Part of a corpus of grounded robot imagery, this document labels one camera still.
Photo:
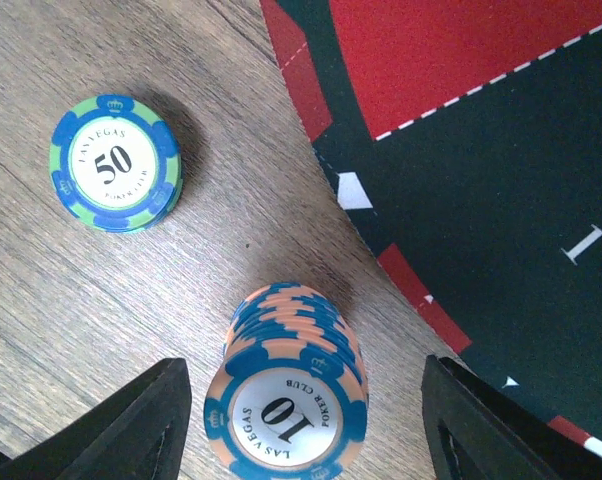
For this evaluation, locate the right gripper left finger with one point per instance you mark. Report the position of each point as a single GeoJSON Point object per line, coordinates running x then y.
{"type": "Point", "coordinates": [139, 432]}

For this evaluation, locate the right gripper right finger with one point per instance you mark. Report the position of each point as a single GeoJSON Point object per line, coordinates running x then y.
{"type": "Point", "coordinates": [475, 432]}

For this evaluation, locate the green blue chip stack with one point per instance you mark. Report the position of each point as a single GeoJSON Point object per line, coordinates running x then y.
{"type": "Point", "coordinates": [115, 164]}

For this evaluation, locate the round red black poker mat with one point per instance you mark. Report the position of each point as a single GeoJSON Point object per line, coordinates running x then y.
{"type": "Point", "coordinates": [464, 141]}

